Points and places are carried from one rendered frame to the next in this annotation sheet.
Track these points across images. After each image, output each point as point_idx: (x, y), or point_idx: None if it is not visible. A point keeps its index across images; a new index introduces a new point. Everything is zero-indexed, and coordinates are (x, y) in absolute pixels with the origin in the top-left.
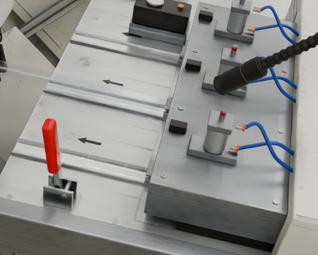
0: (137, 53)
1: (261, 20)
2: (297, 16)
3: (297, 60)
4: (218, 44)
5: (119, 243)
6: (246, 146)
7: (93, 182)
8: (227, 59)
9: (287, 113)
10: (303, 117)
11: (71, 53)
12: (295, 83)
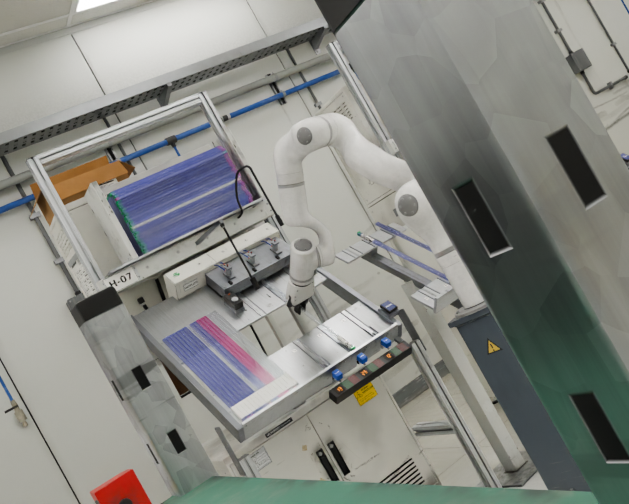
0: (250, 302)
1: (214, 277)
2: (200, 275)
3: (226, 259)
4: (238, 274)
5: None
6: (270, 244)
7: None
8: (254, 253)
9: (246, 252)
10: (249, 244)
11: (270, 309)
12: (235, 255)
